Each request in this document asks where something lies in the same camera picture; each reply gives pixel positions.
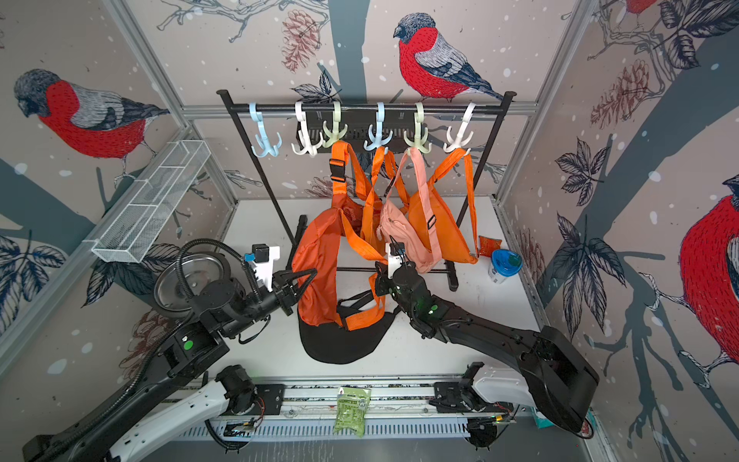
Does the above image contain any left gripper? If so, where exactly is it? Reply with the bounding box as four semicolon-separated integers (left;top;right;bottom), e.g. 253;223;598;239
220;266;316;341

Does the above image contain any rust orange backpack bag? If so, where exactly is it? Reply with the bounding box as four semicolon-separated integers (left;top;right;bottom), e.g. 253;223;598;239
293;204;385;331

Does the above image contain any pink waist bag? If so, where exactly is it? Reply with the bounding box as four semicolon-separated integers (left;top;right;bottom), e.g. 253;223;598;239
376;147;443;273

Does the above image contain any orange sling bag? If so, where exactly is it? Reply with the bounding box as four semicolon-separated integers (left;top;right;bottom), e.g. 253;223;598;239
425;148;478;265

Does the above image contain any black waist bag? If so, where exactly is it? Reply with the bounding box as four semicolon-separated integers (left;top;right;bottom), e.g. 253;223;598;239
298;307;400;365

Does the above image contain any orange crossbody bag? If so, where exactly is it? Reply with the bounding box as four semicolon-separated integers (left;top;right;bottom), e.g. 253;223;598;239
360;146;398;253

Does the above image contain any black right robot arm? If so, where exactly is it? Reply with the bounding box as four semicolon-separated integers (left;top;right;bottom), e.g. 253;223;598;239
298;262;600;435

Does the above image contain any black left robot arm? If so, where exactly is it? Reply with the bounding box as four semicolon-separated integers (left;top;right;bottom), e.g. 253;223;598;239
23;239;318;461

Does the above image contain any light blue hook left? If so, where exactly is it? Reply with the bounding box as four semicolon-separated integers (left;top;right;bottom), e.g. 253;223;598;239
248;103;282;159

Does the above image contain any light blue hook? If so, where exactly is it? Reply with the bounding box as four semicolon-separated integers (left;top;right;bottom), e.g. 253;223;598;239
364;102;393;151
248;103;282;159

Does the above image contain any white hook left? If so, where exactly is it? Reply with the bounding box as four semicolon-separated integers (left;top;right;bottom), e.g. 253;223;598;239
291;101;324;158

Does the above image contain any white hook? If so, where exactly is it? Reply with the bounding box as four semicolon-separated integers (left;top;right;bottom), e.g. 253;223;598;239
291;101;324;158
443;102;477;153

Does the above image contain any light blue hook right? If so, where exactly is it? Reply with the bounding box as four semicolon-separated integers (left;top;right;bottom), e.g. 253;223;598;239
364;102;393;151

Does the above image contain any light green hook right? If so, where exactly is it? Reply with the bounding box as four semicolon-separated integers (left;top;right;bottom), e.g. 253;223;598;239
403;102;432;154

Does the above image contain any light green hook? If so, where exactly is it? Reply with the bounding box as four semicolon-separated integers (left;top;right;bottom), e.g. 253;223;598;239
321;101;348;148
403;102;432;154

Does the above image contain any white hook right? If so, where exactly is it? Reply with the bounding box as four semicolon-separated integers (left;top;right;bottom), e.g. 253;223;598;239
443;102;477;153

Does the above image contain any light green hook left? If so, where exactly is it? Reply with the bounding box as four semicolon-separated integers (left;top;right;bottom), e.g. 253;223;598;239
321;101;348;148

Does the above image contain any red snack packet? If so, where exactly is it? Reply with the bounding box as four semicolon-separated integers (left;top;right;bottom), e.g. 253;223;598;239
478;236;502;257

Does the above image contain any blue lid white bottle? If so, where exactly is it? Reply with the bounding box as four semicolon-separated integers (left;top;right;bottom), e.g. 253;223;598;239
489;248;523;284

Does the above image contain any green snack packet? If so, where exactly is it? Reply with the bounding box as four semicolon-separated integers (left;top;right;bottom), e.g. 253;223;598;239
334;387;371;438

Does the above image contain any black metal garment rack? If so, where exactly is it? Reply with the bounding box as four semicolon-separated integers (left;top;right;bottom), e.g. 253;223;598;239
214;87;518;293

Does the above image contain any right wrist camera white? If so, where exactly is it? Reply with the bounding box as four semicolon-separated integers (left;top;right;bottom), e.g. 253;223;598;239
386;242;405;279

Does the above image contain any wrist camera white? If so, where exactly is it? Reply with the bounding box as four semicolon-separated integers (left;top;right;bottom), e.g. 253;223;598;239
386;242;405;279
244;244;281;292

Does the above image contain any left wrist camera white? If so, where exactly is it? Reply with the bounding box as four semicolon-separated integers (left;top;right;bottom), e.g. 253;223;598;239
244;244;281;292

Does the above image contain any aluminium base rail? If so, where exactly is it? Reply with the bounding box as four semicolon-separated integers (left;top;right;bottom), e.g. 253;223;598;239
114;377;521;446

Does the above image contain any white wire mesh basket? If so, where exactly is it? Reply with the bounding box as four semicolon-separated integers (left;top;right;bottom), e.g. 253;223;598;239
92;140;211;263

